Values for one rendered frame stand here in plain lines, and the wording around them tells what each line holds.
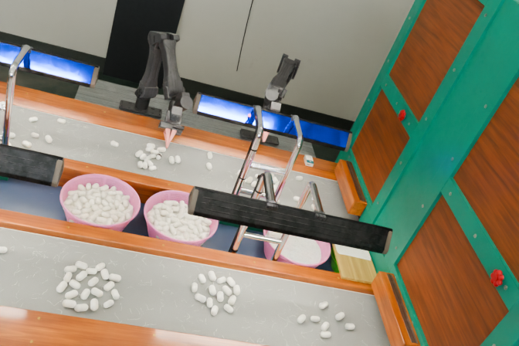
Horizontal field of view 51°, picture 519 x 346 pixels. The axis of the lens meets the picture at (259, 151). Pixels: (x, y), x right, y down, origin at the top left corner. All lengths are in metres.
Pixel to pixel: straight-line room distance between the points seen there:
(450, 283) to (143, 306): 0.90
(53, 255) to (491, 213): 1.27
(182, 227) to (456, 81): 1.06
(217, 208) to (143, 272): 0.36
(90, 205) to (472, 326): 1.25
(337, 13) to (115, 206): 2.73
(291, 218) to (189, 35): 2.78
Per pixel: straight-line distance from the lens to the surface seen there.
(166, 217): 2.00
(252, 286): 1.85
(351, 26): 4.32
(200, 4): 4.11
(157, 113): 2.65
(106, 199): 2.00
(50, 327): 1.57
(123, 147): 2.26
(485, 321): 1.62
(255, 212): 1.56
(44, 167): 1.52
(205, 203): 1.53
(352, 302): 1.99
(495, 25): 1.88
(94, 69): 1.99
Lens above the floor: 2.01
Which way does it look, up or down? 31 degrees down
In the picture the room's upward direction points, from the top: 22 degrees clockwise
